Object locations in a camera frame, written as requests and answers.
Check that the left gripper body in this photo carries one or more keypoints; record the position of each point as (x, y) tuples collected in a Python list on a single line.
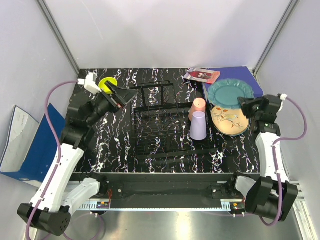
[(108, 104)]

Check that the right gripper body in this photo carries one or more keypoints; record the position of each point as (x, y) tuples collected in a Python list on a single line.
[(251, 109)]

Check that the teal scalloped plate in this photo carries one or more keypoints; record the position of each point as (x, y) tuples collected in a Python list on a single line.
[(214, 92)]

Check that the cream bird pattern plate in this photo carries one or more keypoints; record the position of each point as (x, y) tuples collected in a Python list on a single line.
[(230, 122)]

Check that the pink plastic cup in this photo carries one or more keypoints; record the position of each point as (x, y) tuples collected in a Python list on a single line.
[(198, 105)]

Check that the lavender plastic cup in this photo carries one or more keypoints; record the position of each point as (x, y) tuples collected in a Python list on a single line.
[(198, 128)]

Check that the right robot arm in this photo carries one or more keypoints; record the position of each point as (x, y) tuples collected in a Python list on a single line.
[(272, 196)]

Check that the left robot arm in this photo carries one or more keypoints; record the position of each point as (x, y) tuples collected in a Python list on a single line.
[(49, 210)]

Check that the red cover book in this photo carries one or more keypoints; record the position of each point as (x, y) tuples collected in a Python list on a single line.
[(202, 75)]

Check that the blue open binder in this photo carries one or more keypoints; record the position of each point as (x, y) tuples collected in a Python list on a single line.
[(30, 149)]

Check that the purple-blue ring binder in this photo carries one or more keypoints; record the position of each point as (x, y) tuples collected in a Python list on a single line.
[(243, 74)]

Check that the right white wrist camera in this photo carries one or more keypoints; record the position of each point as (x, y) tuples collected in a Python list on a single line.
[(282, 98)]

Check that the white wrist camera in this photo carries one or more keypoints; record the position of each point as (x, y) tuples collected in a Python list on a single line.
[(282, 98), (89, 83)]

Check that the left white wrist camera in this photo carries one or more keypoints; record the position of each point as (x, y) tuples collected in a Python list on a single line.
[(89, 83)]

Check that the black wire dish rack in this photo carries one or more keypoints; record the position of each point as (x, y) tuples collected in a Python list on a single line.
[(161, 125)]

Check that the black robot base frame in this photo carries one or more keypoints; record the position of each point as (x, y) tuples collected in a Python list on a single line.
[(167, 191)]

